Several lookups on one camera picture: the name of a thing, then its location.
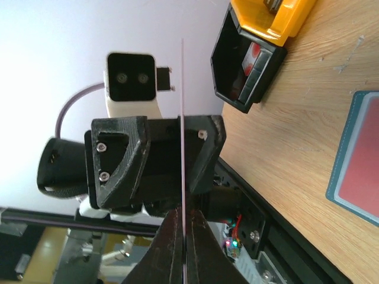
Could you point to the red white card stack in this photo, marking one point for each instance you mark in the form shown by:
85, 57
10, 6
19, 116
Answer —
250, 58

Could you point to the black card stack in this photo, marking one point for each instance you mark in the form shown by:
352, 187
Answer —
272, 5

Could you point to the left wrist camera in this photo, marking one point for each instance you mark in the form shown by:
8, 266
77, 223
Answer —
132, 81

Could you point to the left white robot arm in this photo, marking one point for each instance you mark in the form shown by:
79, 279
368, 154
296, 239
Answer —
112, 213

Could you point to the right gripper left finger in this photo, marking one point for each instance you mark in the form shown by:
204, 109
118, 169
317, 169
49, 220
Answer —
163, 262

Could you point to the black aluminium frame rail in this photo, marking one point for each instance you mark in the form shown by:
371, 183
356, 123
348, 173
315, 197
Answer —
263, 230

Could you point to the teal card holder wallet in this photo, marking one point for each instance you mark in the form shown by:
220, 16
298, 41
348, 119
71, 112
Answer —
335, 178

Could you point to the yellow bin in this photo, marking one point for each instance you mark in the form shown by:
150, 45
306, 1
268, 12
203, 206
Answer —
274, 27

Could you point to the red card in holder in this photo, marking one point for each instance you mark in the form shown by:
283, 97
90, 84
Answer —
359, 184

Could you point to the light blue slotted cable duct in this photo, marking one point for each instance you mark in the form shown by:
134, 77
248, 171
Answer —
258, 271

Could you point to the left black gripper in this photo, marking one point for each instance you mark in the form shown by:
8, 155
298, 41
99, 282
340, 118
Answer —
126, 164

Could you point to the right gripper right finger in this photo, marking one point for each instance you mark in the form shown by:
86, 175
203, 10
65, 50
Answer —
206, 262

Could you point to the black bin with red cards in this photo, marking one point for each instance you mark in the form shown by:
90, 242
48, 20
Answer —
230, 83

